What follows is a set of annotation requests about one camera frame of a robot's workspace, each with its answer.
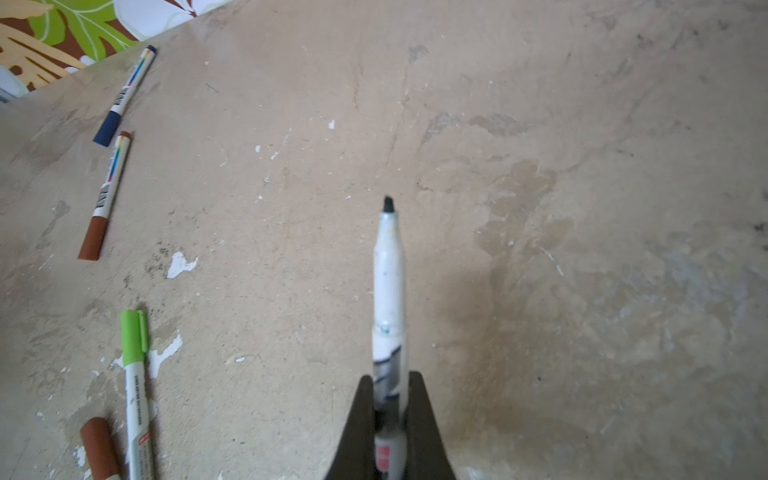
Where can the blue capped marker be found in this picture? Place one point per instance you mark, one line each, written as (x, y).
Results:
(114, 116)

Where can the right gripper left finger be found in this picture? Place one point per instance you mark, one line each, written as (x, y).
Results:
(354, 456)

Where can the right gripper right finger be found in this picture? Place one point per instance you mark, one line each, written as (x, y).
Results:
(426, 454)

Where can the light green capped marker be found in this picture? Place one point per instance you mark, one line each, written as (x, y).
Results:
(135, 344)

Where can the brown capped thin marker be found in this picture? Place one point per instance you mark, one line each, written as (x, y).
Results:
(93, 241)

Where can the dark green capped marker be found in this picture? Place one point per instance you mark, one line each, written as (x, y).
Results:
(389, 351)

